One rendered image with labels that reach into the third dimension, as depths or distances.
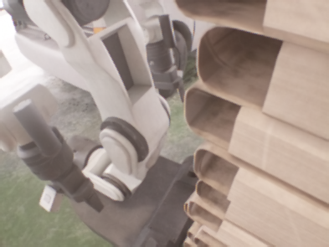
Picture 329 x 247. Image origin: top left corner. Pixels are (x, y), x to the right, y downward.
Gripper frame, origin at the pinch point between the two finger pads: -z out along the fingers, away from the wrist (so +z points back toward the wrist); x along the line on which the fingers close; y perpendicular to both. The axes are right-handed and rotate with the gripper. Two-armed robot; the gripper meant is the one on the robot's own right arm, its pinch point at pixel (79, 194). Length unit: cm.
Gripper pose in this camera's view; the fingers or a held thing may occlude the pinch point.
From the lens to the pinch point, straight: 53.6
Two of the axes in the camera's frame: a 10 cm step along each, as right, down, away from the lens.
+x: 8.5, 1.5, -5.1
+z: -2.3, -7.7, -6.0
